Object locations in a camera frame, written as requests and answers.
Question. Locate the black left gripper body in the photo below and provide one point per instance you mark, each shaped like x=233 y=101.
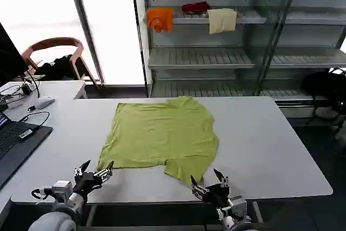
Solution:
x=85 y=183

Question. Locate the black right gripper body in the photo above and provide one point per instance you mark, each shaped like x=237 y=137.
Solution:
x=217 y=194

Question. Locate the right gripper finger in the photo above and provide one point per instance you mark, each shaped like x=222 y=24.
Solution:
x=198 y=190
x=224 y=182

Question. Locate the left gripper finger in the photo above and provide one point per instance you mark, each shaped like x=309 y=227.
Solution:
x=104 y=174
x=82 y=169

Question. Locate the green t-shirt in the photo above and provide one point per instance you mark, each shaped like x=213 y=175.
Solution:
x=162 y=133

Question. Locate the black laptop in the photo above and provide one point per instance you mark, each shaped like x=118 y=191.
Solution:
x=19 y=144

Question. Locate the grey computer mouse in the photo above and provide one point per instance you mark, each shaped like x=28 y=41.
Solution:
x=44 y=103

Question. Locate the small black usb dongle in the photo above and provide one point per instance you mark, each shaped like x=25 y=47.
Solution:
x=31 y=108

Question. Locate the black power adapter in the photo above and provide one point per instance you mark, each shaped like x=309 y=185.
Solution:
x=27 y=89

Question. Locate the black clothes pile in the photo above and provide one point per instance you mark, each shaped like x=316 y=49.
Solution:
x=58 y=67

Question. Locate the grey metal shelf rack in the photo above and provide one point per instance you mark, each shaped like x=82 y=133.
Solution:
x=205 y=58

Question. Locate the wooden chair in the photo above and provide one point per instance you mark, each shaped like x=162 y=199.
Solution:
x=54 y=42

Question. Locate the black monitor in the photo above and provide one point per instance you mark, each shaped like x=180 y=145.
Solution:
x=9 y=55

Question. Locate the dark window frame post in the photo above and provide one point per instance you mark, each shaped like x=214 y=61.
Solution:
x=86 y=33

